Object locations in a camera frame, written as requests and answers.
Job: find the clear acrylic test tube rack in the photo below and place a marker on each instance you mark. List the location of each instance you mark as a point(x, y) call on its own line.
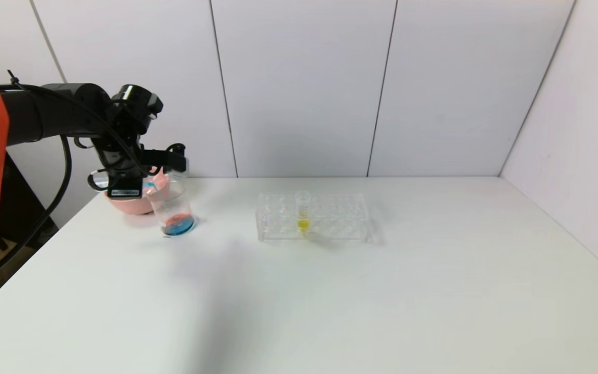
point(325, 235)

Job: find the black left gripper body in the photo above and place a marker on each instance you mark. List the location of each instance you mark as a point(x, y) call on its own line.
point(125, 190)

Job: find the pink plastic bowl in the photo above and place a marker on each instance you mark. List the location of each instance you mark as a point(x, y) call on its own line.
point(133, 205)

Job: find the black background furniture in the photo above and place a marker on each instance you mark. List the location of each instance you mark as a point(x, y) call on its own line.
point(24, 208)

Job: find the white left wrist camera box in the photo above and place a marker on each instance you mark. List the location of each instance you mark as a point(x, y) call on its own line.
point(179, 161)

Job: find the test tube with blue pigment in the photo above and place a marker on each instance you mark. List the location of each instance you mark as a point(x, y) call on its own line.
point(149, 184)

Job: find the clear glass beaker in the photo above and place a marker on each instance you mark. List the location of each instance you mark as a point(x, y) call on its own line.
point(178, 224)

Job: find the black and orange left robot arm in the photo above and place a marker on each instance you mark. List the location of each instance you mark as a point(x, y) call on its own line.
point(34, 117)

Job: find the test tube with yellow pigment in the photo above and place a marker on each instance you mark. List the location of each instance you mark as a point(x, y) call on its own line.
point(303, 224)

